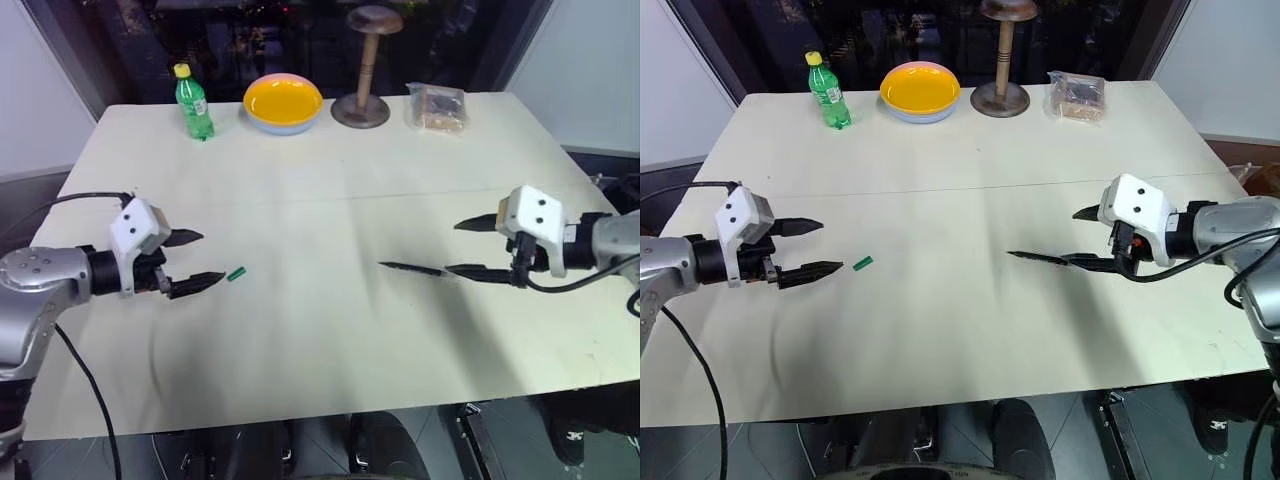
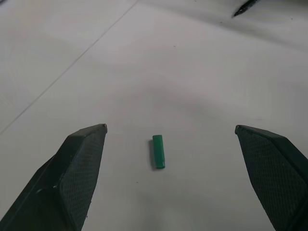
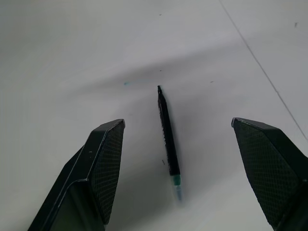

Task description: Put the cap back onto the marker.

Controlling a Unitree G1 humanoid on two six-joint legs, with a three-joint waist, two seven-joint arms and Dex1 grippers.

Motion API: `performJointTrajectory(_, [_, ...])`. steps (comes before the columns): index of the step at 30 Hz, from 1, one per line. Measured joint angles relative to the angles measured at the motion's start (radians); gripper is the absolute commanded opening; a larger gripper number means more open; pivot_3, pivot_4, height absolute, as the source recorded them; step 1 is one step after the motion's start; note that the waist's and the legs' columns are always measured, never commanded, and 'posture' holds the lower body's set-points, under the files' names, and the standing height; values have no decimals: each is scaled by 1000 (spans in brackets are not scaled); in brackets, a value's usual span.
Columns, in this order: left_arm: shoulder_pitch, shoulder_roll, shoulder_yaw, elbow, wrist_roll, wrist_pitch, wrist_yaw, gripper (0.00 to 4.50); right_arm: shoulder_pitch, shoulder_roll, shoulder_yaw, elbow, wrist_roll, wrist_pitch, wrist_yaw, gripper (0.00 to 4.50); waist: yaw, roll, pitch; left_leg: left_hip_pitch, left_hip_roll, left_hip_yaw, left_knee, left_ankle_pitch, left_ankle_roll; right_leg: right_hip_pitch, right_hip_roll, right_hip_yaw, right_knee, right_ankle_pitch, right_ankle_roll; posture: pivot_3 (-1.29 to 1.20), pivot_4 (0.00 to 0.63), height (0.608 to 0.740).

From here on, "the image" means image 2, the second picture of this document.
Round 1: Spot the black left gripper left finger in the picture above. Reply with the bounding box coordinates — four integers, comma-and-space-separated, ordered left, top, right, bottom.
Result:
0, 123, 108, 231

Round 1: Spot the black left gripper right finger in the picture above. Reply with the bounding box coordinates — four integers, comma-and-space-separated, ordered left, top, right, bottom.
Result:
234, 124, 308, 231

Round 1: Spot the green marker cap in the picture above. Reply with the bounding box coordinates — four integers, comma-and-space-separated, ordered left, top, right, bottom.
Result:
152, 134, 167, 169

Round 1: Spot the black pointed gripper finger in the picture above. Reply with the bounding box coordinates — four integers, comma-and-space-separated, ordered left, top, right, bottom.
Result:
231, 0, 259, 19

